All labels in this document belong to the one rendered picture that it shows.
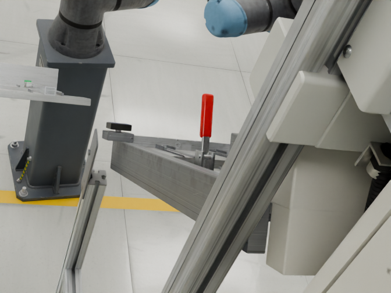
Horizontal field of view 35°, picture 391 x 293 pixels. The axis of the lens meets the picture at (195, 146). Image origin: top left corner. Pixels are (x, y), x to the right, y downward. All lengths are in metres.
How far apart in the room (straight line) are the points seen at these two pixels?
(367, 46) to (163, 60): 2.32
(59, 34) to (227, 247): 1.18
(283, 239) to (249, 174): 0.09
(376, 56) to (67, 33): 1.34
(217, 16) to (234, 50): 1.79
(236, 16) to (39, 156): 0.99
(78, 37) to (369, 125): 1.27
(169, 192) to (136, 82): 1.72
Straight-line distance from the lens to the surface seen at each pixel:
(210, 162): 0.85
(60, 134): 1.91
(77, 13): 1.66
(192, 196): 0.77
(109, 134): 1.18
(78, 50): 1.71
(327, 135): 0.50
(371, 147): 0.52
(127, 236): 2.04
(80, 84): 1.78
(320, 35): 0.44
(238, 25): 1.16
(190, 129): 2.44
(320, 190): 0.59
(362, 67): 0.43
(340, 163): 0.60
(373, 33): 0.43
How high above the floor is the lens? 1.62
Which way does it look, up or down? 43 degrees down
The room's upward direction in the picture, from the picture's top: 23 degrees clockwise
